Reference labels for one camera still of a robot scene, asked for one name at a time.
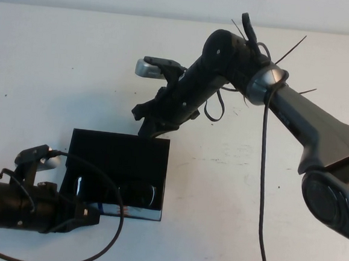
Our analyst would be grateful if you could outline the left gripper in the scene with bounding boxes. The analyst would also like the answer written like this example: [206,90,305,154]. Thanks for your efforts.
[32,181,104,238]

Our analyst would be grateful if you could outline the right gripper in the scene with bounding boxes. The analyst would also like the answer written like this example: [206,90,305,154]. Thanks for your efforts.
[128,69,212,145]

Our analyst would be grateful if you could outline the black glasses case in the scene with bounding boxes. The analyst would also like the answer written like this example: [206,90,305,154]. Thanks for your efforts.
[56,127,172,223]

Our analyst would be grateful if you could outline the black framed glasses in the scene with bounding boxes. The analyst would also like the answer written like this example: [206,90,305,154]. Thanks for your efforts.
[74,174,159,210]

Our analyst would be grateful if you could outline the thick black camera cable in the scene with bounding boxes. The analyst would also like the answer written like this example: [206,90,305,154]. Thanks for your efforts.
[0,145,130,261]

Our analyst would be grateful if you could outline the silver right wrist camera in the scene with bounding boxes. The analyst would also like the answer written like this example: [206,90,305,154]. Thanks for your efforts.
[134,55,184,82]

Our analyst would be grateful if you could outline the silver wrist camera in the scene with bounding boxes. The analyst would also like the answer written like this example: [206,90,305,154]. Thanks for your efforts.
[134,55,184,82]
[13,143,63,175]

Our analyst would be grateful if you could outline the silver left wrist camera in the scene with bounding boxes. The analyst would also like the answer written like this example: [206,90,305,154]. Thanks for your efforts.
[13,143,63,175]

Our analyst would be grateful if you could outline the thin black cable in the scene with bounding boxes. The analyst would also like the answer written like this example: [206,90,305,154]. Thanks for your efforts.
[0,168,39,214]

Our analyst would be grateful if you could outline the long black camera cable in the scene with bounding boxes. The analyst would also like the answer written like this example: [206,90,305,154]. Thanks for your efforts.
[191,10,295,261]

